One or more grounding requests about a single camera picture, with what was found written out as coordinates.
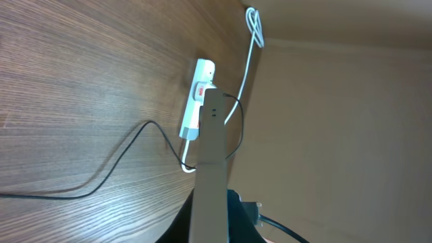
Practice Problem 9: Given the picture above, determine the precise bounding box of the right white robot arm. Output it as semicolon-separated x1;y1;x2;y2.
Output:
241;202;309;243

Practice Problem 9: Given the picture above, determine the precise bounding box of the white power strip cable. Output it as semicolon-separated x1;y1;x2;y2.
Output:
180;6;265;173

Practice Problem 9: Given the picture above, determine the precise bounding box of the white power strip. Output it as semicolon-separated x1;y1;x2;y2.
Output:
179;59;216;140

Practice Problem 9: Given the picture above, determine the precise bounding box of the white charger plug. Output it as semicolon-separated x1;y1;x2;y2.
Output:
193;81;216;105

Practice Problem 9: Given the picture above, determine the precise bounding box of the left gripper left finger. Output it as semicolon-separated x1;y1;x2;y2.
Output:
156;190;194;243

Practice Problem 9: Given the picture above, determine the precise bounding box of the black charger cable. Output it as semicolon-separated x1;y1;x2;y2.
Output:
0;92;244;200

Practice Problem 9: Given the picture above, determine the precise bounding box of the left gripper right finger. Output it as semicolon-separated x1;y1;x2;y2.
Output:
227;190;266;243

